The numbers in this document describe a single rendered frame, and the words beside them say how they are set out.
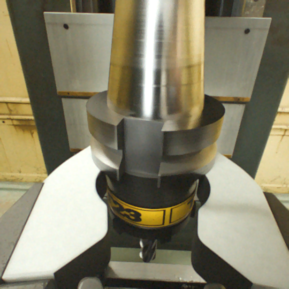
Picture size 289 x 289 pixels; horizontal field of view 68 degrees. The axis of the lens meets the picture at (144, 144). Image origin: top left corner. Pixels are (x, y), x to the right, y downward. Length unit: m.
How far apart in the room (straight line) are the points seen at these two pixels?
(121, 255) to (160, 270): 0.38
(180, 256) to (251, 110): 0.60
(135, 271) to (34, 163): 0.87
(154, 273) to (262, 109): 0.50
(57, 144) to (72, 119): 0.13
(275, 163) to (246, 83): 0.75
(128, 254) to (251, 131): 0.63
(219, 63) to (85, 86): 0.32
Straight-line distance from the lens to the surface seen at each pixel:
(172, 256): 0.94
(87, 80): 0.56
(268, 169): 1.28
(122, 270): 0.58
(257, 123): 0.68
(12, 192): 1.40
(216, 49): 0.54
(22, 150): 1.27
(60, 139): 0.70
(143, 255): 0.17
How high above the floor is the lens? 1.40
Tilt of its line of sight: 29 degrees down
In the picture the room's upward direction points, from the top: 2 degrees clockwise
